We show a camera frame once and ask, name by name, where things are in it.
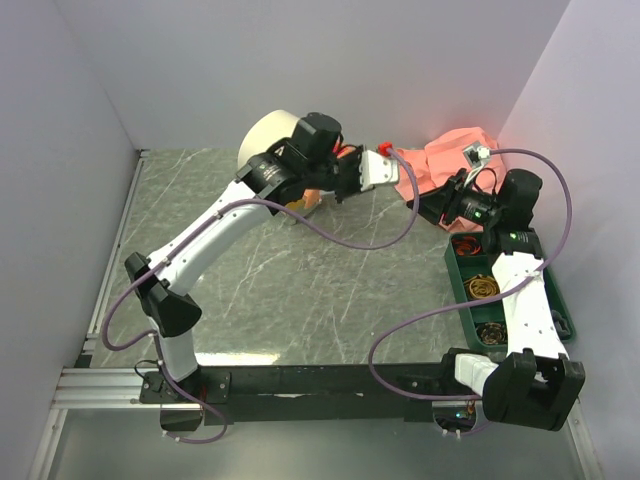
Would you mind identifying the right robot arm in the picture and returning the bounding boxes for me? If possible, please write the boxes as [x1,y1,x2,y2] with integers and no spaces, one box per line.
[417,169,586,431]

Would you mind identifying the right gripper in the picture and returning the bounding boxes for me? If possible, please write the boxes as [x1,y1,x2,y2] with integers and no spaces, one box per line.
[406,168,503,227]

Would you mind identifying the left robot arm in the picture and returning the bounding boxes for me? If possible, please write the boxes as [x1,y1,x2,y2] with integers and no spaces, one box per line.
[125,110,373,402]

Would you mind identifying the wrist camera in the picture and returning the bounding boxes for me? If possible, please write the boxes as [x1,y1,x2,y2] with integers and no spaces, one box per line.
[463,142,491,186]
[359,150,400,192]

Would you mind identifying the orange rubber bands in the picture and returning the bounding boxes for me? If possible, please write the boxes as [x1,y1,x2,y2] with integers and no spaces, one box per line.
[451,235,483,257]

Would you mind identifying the coiled band lower compartment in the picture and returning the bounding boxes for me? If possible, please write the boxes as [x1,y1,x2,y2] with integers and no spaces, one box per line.
[476,322,508,346]

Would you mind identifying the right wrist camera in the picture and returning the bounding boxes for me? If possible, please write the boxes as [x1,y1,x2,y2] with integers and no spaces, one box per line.
[463,142,491,186]

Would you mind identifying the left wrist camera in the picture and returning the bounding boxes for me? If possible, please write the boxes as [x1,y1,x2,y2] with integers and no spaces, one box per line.
[359,150,400,192]

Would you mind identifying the pink cloth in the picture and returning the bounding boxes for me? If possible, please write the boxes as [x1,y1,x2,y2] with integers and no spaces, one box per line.
[395,127,507,233]

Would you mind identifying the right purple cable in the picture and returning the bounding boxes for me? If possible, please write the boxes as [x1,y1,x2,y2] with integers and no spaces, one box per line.
[368,147,573,438]

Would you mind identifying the black base bar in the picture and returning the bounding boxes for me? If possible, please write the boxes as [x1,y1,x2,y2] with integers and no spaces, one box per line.
[139,363,481,433]

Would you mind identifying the green compartment tray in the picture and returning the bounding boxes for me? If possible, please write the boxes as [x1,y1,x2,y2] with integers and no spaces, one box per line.
[444,232,577,354]

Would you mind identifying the yellow rubber bands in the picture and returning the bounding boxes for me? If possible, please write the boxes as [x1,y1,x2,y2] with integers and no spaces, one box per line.
[463,274,500,300]

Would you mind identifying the round cream drawer cabinet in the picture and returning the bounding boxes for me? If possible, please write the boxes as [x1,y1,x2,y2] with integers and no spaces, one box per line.
[238,108,326,226]

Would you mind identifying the purple cable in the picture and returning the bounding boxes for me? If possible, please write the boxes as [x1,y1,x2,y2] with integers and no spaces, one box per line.
[100,144,421,445]
[368,147,573,438]

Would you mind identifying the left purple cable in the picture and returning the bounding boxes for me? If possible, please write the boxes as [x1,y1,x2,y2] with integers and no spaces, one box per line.
[100,144,421,445]

